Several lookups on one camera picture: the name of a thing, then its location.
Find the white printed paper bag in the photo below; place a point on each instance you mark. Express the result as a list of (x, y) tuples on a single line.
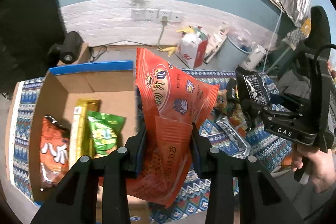
[(216, 40)]

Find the silver snack packet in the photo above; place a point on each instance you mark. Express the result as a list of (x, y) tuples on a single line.
[(233, 134)]

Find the black snack packet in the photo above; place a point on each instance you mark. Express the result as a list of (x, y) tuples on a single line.
[(253, 87)]

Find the white electric kettle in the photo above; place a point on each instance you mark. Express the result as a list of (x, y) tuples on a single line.
[(254, 56)]

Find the orange snack packet white lettering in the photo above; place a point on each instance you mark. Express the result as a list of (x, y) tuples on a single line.
[(53, 150)]

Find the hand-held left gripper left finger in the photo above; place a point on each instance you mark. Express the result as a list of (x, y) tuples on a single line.
[(139, 158)]

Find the orange and green snack packet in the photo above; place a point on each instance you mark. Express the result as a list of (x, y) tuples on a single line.
[(228, 108)]

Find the small brown cardboard box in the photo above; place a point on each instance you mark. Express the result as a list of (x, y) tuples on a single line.
[(84, 52)]

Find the yellow tag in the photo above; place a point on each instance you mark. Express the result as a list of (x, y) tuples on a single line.
[(306, 25)]

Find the gold snack packet pale strip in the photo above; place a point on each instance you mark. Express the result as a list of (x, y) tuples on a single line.
[(81, 129)]

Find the large red snack packet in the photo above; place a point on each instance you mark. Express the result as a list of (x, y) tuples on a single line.
[(170, 98)]

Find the cardboard box blue rim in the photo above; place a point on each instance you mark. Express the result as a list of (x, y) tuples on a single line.
[(105, 85)]

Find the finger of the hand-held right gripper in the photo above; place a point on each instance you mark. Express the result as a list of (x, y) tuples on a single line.
[(262, 109), (232, 92)]

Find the grey clothing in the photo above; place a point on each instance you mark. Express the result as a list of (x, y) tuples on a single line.
[(291, 82)]

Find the black chair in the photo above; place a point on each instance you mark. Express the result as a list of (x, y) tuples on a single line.
[(319, 29)]

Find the black hanging cloth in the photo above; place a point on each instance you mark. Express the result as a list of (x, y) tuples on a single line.
[(26, 16)]

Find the red and white bag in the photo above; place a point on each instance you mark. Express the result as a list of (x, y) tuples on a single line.
[(195, 53)]

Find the black round device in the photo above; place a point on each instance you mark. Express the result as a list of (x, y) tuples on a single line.
[(69, 48)]

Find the yellow banana peel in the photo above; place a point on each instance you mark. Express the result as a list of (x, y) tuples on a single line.
[(185, 29), (169, 50)]

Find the blue patterned blanket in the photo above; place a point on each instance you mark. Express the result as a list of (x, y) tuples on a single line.
[(260, 140)]

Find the white wall socket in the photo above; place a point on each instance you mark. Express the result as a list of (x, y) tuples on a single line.
[(165, 13), (177, 16), (138, 14), (151, 14)]

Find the grey chevron cloth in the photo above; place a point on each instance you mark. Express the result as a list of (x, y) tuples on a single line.
[(296, 36)]

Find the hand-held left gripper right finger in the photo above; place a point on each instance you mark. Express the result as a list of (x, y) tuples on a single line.
[(195, 155)]

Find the person's right hand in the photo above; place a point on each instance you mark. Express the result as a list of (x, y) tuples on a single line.
[(323, 169)]

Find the pale blue trash bin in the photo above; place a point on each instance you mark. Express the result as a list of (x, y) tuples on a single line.
[(231, 56)]

